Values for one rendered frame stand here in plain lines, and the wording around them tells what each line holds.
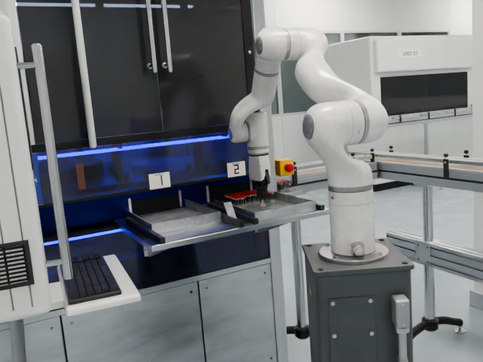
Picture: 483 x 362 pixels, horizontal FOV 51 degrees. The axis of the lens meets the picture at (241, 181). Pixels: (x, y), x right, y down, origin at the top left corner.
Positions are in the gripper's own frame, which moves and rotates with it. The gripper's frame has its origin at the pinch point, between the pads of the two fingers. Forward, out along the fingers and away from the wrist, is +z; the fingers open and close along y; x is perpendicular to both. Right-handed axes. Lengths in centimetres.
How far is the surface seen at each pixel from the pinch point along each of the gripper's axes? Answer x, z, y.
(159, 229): -45.9, 4.5, 8.8
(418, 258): 90, 49, -5
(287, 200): 11.0, 4.9, 1.4
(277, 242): 15.7, 27.4, -17.3
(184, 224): -36.9, 4.5, 8.8
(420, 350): 84, 94, 0
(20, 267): -92, 0, 38
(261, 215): -12.2, 3.9, 20.0
